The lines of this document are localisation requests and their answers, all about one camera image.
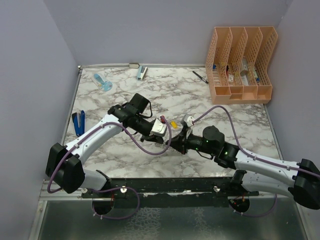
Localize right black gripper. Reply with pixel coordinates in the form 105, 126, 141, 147
166, 126, 217, 155

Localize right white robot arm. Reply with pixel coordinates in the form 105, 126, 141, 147
165, 126, 320, 210

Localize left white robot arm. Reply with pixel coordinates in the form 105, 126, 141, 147
45, 93, 171, 198

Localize yellow key tag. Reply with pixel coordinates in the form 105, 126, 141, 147
170, 121, 178, 129

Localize black pen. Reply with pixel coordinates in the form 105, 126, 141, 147
192, 70, 209, 84

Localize light blue white stapler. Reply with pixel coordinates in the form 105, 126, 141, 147
137, 65, 148, 81

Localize blue packaged item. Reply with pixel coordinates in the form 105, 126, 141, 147
93, 73, 113, 92

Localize orange desk file organizer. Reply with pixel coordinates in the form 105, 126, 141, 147
205, 26, 278, 105

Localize items in organizer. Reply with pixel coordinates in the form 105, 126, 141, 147
226, 56, 260, 86

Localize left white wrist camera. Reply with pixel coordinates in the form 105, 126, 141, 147
150, 118, 167, 137

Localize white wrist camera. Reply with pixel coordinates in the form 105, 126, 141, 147
150, 118, 167, 137
180, 114, 195, 131

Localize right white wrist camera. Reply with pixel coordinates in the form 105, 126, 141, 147
180, 114, 195, 131

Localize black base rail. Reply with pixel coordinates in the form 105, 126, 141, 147
81, 171, 259, 208

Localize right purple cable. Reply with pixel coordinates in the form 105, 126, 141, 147
192, 105, 320, 217

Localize purple cable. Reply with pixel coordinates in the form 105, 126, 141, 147
46, 115, 172, 221
192, 105, 320, 217

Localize beige wall clip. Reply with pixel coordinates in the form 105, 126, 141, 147
128, 62, 140, 69

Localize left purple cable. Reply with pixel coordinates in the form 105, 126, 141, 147
46, 115, 172, 221

